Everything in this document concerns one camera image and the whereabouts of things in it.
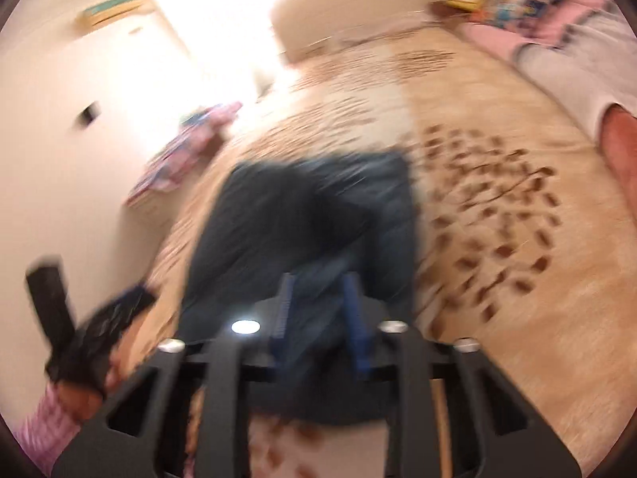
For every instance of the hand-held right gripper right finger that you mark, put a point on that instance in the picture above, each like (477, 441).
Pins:
(354, 318)

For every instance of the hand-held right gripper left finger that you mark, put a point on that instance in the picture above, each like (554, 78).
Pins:
(281, 308)

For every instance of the dark teal puffer jacket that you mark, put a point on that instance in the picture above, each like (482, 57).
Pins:
(298, 209)

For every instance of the person's left forearm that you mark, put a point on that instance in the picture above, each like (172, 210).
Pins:
(45, 433)

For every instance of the person's left hand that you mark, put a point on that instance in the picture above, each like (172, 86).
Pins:
(79, 401)

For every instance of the white bedside cabinet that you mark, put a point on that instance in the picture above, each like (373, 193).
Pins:
(149, 211)

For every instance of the beige leaf printed bedsheet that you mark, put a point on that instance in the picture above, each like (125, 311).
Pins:
(497, 333)

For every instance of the plaid table cloth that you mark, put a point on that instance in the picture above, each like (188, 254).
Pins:
(184, 154)

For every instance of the cream headboard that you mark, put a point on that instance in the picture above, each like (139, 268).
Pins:
(348, 5)

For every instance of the pink white printed blanket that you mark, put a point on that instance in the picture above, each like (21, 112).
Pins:
(572, 59)

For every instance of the colourful printed pillow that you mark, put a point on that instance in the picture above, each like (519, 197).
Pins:
(512, 0)

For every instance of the black wall switch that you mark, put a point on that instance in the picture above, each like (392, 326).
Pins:
(88, 114)

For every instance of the wall air conditioner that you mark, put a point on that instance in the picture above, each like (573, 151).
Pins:
(114, 9)

